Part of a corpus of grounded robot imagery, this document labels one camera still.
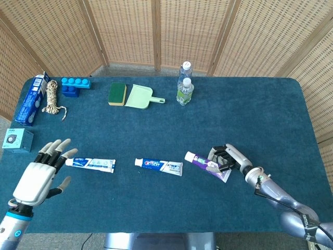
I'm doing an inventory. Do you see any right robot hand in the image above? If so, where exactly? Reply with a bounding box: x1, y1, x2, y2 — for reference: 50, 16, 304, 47
207, 143, 253, 174

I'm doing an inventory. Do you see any blue Crest toothpaste tube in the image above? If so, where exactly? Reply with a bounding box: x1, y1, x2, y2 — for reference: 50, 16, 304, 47
134, 158, 184, 177

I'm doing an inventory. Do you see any yellow green sponge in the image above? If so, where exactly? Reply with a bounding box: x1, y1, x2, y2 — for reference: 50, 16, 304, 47
108, 82, 127, 107

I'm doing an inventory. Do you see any teal table cloth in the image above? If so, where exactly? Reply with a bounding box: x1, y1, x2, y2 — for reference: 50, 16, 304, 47
0, 76, 326, 234

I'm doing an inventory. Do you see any clear bottle green label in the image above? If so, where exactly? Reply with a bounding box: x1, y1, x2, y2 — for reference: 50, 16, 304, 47
176, 77, 195, 106

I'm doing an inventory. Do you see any dark blue building block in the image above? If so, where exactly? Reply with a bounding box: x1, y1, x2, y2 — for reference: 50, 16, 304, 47
62, 85, 80, 98

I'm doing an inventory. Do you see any black floor cable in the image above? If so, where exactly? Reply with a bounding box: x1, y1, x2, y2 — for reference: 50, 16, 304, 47
82, 233, 93, 250

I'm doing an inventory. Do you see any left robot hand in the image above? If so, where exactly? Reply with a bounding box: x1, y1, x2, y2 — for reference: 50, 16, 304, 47
12, 139, 79, 206

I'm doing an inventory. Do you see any long blue white carton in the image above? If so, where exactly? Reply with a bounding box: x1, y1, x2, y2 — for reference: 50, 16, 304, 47
15, 71, 52, 127

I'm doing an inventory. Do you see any wicker folding screen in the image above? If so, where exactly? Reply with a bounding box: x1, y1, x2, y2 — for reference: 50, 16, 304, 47
0, 0, 333, 183

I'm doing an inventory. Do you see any crumpled blue white toothpaste tube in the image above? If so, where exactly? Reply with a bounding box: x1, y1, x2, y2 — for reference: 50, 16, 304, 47
65, 157, 116, 174

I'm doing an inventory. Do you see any coiled beige rope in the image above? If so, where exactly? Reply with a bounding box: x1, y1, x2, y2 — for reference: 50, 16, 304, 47
42, 80, 68, 121

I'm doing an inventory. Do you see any small teal product box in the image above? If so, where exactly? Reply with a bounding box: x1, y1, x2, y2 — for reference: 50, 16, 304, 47
2, 128, 34, 153

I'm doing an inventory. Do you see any clear bottle bluish label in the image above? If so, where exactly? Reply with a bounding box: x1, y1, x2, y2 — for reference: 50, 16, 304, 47
177, 61, 193, 86

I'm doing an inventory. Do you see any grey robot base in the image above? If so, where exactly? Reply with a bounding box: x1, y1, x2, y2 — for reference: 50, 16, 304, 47
104, 232, 216, 250

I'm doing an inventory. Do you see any purple toothpaste tube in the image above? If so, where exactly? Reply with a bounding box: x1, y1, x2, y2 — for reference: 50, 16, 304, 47
184, 151, 232, 183

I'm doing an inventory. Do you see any long light blue building block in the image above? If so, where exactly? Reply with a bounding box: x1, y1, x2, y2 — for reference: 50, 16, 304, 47
61, 77, 92, 90

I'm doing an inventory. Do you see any light green dustpan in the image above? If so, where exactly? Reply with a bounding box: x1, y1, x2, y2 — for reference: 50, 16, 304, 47
124, 84, 166, 110

